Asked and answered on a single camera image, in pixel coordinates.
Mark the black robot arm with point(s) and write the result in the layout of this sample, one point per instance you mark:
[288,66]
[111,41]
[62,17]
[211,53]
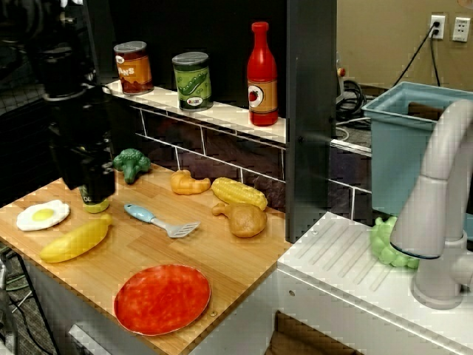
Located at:
[63,74]

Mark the white wall power outlet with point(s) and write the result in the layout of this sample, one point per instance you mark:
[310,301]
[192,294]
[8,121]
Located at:
[437,26]

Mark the green peas can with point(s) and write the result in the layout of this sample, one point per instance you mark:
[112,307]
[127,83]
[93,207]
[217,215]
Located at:
[192,81]

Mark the brown beans can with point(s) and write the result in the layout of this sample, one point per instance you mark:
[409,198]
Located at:
[133,68]

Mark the green olive oil bottle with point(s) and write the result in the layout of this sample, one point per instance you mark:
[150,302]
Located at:
[97,207]

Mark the white shelf ledge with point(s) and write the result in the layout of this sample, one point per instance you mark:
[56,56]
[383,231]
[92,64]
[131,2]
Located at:
[221,114]

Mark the green toy broccoli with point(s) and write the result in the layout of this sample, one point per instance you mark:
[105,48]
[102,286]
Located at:
[131,162]

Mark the orange toy croissant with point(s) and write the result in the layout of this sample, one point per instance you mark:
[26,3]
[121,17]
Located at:
[186,183]

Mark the brown toy chicken drumstick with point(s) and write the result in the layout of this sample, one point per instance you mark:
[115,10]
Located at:
[245,220]

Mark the red ketchup bottle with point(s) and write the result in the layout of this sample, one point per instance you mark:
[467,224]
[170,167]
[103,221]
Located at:
[262,81]

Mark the white wall data plate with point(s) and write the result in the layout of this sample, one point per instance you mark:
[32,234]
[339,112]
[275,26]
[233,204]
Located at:
[461,29]

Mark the grey toy faucet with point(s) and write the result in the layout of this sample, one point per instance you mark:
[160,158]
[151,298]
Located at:
[428,207]

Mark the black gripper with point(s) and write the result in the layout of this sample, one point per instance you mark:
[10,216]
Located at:
[79,155]

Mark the red orange plate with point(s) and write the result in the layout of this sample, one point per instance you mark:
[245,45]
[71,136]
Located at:
[162,299]

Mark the white sink counter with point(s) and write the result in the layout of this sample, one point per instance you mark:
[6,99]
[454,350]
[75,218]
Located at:
[343,296]

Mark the yellow toy banana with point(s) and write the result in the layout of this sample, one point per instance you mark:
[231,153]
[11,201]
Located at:
[75,240]

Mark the toy fried egg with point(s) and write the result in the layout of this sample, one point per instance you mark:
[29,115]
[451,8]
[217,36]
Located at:
[42,215]

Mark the blue plastic bin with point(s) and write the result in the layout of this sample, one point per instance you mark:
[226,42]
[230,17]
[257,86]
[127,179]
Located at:
[395,155]

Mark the dark grey post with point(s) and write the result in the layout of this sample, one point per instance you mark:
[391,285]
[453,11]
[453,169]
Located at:
[312,111]

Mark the yellow toy corn cob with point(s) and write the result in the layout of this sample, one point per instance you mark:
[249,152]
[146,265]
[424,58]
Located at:
[238,193]

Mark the white box with red button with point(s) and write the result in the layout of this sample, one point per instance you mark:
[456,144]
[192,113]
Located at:
[339,79]

